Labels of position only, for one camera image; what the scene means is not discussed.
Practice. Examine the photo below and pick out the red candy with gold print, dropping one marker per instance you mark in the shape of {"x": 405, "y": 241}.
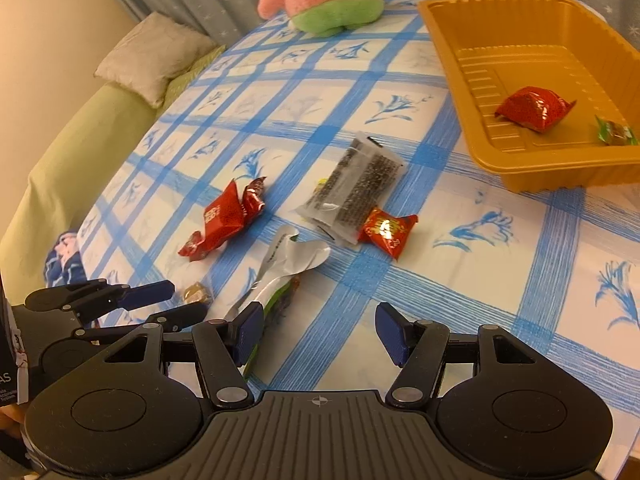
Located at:
{"x": 387, "y": 230}

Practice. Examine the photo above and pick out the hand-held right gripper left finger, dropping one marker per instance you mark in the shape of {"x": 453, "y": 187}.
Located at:
{"x": 248, "y": 332}

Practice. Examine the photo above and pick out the small clear-wrapped brown candy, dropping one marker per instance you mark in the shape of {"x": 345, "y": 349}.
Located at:
{"x": 196, "y": 292}

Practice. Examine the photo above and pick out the blue printed cloth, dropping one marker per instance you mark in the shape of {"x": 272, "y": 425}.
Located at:
{"x": 62, "y": 260}

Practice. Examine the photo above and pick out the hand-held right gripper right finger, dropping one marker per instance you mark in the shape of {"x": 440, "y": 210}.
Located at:
{"x": 392, "y": 335}

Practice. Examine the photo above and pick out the green sofa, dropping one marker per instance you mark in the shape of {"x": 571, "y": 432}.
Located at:
{"x": 75, "y": 150}

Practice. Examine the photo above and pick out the blue checked tablecloth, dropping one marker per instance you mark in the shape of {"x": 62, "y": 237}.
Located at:
{"x": 350, "y": 85}

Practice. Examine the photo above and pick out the shiny red candy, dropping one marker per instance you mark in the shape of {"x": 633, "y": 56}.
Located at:
{"x": 530, "y": 107}

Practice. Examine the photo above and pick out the long red snack packet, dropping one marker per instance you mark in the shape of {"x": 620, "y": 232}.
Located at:
{"x": 220, "y": 217}

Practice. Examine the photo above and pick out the clear packet of black seeds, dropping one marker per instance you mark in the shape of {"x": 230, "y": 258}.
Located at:
{"x": 355, "y": 185}

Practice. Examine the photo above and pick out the yellow plastic tray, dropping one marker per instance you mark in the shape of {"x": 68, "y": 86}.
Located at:
{"x": 450, "y": 40}

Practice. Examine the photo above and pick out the small dark red candy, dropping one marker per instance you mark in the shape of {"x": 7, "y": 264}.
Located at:
{"x": 252, "y": 197}

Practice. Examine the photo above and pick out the silver green snack wrapper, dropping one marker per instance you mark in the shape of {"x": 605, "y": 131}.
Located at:
{"x": 290, "y": 260}

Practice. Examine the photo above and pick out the beige pillow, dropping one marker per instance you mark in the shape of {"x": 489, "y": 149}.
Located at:
{"x": 150, "y": 55}

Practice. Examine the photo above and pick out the yellow green candy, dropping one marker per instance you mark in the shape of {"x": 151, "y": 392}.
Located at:
{"x": 321, "y": 181}

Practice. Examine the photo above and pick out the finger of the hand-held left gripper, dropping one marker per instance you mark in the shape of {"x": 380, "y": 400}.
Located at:
{"x": 175, "y": 317}
{"x": 150, "y": 294}

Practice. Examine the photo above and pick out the green leaf-patterned cushion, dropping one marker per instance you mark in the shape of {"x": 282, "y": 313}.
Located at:
{"x": 200, "y": 67}

